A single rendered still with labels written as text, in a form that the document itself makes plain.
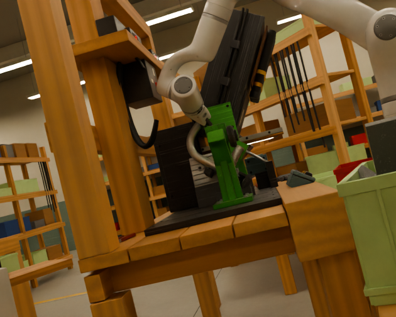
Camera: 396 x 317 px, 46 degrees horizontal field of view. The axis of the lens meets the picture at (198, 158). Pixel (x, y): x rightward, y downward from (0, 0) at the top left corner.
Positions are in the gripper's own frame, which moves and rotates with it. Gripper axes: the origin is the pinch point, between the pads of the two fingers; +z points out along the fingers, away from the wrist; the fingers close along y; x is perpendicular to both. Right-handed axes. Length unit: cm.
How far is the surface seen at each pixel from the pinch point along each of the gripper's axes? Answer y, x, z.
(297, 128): 19, -116, 287
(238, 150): -19.4, 2.0, -0.3
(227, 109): -5.4, -10.6, 2.4
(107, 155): 13.2, 31.7, -19.5
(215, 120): -3.9, -4.3, 2.7
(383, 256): -70, 27, -99
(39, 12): 29, 13, -68
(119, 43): 23.9, 0.3, -38.4
